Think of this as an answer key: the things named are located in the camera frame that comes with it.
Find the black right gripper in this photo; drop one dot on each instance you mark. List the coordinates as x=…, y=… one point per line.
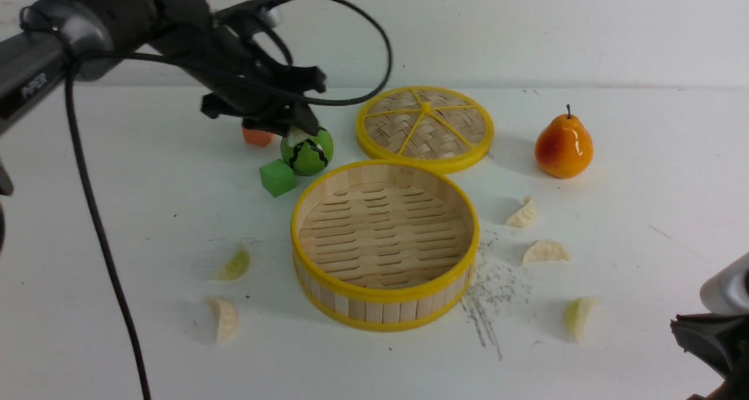
x=722, y=343

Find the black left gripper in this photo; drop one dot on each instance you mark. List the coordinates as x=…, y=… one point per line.
x=243, y=79

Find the green dumpling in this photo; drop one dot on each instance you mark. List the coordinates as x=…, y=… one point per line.
x=235, y=267
x=576, y=315
x=296, y=136

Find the white dumpling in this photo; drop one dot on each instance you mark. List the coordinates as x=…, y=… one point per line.
x=226, y=318
x=525, y=216
x=545, y=250

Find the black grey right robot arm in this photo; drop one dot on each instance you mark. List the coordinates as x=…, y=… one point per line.
x=726, y=293

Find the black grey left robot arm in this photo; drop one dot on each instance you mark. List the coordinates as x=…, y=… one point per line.
x=85, y=39

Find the yellow bamboo steamer lid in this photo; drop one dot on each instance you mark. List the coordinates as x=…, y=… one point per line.
x=435, y=128

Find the yellow bamboo steamer tray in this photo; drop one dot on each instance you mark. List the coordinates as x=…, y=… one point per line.
x=384, y=246

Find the orange foam cube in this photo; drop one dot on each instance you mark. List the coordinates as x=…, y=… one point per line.
x=257, y=138

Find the green toy watermelon ball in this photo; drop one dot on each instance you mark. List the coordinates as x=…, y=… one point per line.
x=310, y=157

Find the green foam cube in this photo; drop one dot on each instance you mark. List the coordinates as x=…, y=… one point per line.
x=277, y=177

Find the orange toy pear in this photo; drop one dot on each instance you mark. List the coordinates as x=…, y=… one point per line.
x=564, y=148

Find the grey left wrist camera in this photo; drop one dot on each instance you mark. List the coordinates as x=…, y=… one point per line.
x=248, y=18

